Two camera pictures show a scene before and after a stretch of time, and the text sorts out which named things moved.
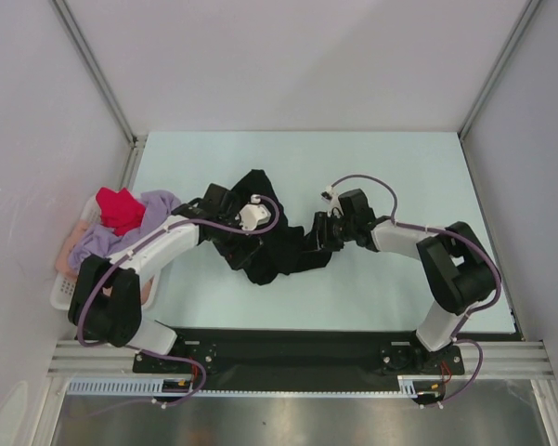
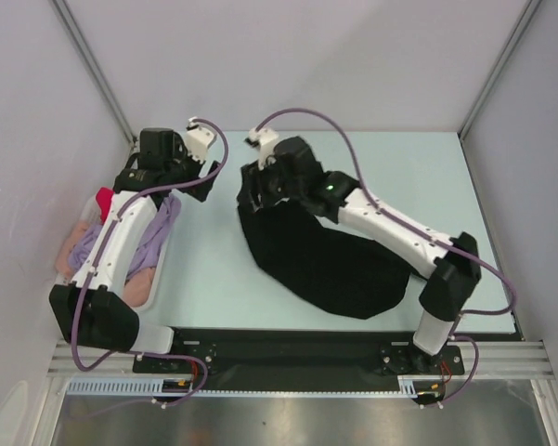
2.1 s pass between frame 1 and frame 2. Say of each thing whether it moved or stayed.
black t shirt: moved
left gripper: moved
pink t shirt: stayed
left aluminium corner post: stayed
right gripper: moved
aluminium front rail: stayed
